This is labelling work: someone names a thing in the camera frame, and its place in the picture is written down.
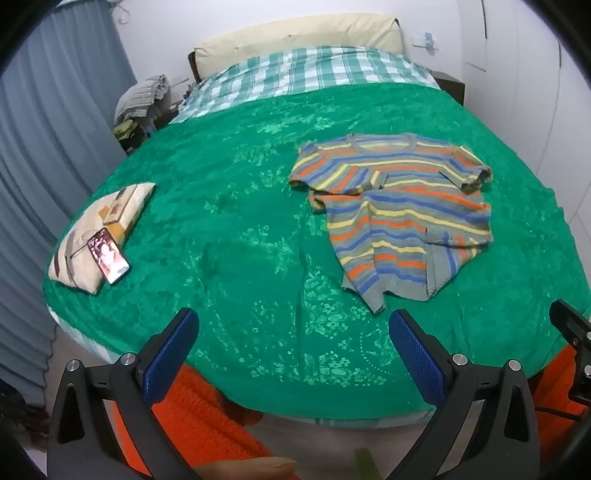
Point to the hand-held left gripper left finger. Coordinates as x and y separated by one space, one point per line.
168 355

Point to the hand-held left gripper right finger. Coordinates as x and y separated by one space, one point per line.
418 355

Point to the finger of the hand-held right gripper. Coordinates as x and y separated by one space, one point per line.
570 323

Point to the striped knit shirt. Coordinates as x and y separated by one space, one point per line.
397 217

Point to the pile of dark clothes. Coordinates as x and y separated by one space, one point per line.
131 131

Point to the person's left hand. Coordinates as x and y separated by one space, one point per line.
249 468

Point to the person's orange clothing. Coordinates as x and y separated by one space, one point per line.
198 415

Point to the smartphone with pink case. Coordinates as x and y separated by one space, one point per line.
108 256

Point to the beige patterned pillow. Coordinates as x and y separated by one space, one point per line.
78 258

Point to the green floral blanket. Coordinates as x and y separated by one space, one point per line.
240 207

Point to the grey-blue curtain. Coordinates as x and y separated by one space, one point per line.
46 161

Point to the white wardrobe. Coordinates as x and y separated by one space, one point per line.
512 92

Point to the grey striped folded cloth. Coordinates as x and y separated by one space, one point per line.
141 94

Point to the dark wooden nightstand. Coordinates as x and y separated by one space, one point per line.
452 87

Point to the green checked bed sheet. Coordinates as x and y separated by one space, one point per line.
304 74

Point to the cream padded headboard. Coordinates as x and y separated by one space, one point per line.
300 34

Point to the white wall socket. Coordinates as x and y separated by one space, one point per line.
425 42

